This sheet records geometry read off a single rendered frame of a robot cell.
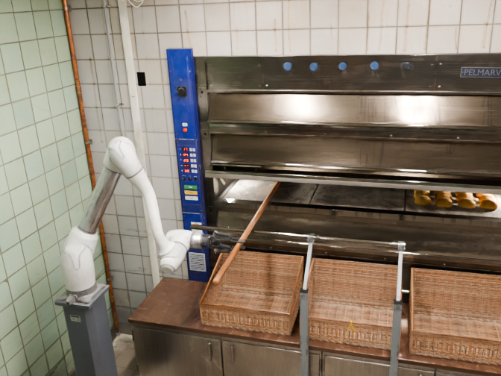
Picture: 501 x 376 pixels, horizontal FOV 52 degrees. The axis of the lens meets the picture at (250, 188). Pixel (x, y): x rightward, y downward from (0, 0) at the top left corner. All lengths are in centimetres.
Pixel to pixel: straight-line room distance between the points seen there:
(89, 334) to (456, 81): 234
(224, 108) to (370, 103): 86
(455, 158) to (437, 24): 72
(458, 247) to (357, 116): 97
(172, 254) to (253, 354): 85
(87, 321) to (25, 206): 80
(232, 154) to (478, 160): 141
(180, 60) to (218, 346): 172
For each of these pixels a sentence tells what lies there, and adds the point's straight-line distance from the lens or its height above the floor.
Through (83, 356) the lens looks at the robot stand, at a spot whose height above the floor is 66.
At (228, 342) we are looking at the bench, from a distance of 320.
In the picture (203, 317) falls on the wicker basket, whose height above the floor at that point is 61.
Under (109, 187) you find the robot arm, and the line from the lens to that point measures 284.
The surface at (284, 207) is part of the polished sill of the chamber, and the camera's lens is 326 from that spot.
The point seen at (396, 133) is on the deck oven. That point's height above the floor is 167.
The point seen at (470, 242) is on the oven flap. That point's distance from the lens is 328.
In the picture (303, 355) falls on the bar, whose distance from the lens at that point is 303.
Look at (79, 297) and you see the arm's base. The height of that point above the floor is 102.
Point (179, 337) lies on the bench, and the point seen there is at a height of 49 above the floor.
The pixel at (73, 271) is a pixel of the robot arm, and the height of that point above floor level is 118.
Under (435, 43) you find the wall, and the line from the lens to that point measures 294.
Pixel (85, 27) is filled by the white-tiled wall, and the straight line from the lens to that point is 351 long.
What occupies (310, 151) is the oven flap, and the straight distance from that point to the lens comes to 311.
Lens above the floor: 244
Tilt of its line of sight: 21 degrees down
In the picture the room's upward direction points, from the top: 3 degrees counter-clockwise
